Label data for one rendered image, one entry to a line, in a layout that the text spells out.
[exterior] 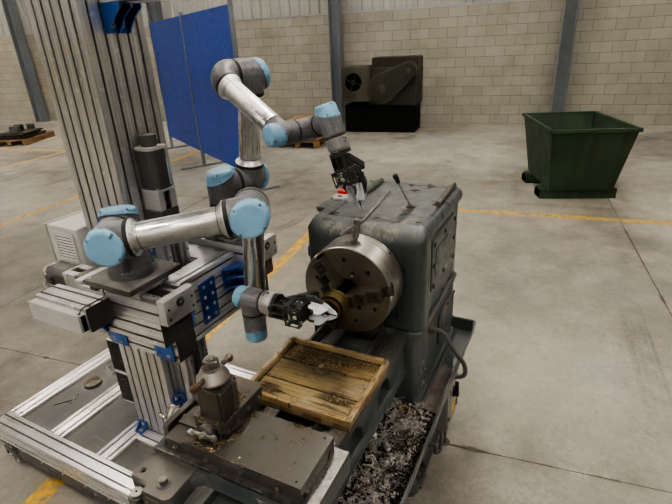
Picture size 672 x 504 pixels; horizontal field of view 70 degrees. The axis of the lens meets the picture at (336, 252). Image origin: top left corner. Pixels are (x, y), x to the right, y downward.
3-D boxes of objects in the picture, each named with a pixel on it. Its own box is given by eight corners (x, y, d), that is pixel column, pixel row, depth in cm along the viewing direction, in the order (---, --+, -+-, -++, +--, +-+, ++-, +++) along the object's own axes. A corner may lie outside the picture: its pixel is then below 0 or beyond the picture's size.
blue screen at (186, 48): (152, 151, 954) (125, 20, 860) (191, 145, 992) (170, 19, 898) (225, 198, 632) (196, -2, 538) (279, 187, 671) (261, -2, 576)
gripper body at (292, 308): (301, 330, 144) (268, 322, 150) (315, 316, 151) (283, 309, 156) (299, 308, 141) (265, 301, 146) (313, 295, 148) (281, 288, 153)
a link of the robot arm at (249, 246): (233, 179, 158) (240, 307, 178) (231, 188, 148) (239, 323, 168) (269, 179, 160) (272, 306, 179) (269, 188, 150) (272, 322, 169)
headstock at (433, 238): (364, 252, 239) (362, 176, 223) (460, 267, 219) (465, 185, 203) (306, 309, 191) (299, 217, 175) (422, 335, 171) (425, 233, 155)
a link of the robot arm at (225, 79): (197, 54, 168) (278, 127, 146) (224, 52, 175) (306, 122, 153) (195, 85, 175) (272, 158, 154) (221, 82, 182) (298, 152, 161)
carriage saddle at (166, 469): (206, 414, 139) (203, 398, 136) (352, 467, 119) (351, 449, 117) (123, 497, 114) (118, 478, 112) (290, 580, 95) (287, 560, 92)
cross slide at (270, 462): (199, 403, 135) (197, 390, 133) (336, 450, 117) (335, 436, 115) (155, 445, 121) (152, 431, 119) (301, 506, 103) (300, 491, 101)
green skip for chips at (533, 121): (515, 175, 674) (522, 112, 639) (586, 174, 661) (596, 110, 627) (540, 205, 552) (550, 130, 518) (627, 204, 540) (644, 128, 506)
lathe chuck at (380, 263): (316, 305, 179) (318, 228, 165) (395, 329, 167) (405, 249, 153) (304, 316, 172) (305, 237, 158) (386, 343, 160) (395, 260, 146)
